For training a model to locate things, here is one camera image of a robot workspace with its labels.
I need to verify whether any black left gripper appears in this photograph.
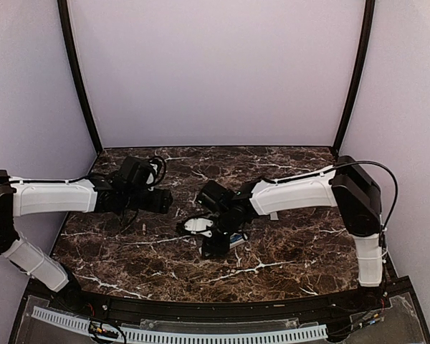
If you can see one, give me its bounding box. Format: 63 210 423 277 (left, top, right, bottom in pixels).
123 188 173 214

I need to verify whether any white remote control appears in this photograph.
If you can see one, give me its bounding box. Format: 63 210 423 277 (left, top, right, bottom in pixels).
229 233 248 249

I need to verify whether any white battery cover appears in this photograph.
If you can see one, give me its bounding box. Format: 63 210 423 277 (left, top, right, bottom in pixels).
270 212 279 221

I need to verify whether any blue battery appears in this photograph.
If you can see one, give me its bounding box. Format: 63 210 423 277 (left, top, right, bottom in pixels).
230 234 244 244

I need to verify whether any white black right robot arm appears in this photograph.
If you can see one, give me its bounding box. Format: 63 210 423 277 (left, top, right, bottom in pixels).
183 156 391 311

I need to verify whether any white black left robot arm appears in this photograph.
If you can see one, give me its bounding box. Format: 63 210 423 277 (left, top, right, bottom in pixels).
0 156 173 312

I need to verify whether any white slotted cable duct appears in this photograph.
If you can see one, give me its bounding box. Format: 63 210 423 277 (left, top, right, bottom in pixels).
31 306 328 343

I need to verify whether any black front frame rail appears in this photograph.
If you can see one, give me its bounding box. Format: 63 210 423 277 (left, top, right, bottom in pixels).
80 290 378 323

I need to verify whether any small circuit board with wires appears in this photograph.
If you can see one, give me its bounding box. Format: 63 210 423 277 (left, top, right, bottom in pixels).
87 320 127 343

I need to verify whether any black left corner frame post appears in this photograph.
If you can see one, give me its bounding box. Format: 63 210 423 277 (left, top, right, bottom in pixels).
57 0 103 156

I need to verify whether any black corner frame post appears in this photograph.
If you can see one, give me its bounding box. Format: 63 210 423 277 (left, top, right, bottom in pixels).
57 0 103 156
332 0 376 156

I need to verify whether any black right corner frame post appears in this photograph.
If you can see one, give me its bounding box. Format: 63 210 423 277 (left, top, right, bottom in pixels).
332 0 376 156

